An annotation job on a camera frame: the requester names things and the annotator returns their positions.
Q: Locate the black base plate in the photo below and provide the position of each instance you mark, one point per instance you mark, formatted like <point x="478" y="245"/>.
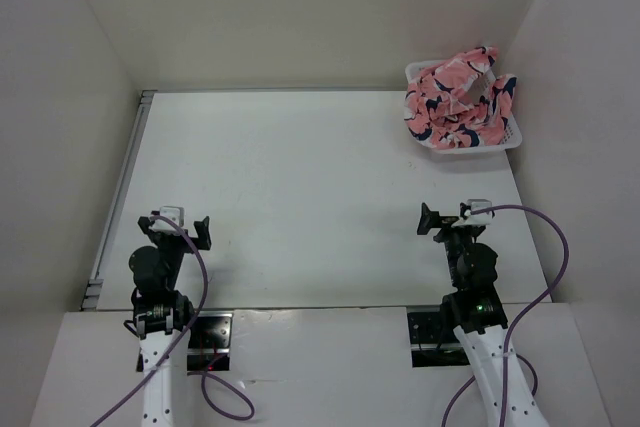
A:
<point x="433" y="342"/>
<point x="207" y="346"/>

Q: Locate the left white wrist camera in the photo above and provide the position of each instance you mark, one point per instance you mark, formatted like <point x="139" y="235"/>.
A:
<point x="166" y="218"/>

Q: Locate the pink shark print shorts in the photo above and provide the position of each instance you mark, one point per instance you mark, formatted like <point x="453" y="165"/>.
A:
<point x="440" y="113"/>

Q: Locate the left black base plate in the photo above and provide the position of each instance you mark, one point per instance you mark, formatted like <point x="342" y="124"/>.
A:
<point x="207" y="346"/>

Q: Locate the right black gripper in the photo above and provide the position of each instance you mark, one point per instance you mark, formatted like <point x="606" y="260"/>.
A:
<point x="430" y="218"/>

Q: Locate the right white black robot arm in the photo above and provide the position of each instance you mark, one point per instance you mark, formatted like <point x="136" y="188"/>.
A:
<point x="507" y="396"/>

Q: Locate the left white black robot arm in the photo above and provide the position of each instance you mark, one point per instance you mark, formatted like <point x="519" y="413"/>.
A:
<point x="163" y="317"/>

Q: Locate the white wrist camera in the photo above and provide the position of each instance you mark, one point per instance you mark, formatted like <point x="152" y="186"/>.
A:
<point x="476" y="212"/>
<point x="166" y="218"/>

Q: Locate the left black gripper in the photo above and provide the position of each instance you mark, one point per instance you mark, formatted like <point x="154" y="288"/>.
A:
<point x="202" y="233"/>

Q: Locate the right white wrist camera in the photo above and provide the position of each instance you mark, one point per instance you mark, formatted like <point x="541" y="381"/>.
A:
<point x="476" y="212"/>

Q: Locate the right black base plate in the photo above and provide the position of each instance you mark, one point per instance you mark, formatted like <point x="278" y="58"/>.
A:
<point x="433" y="342"/>

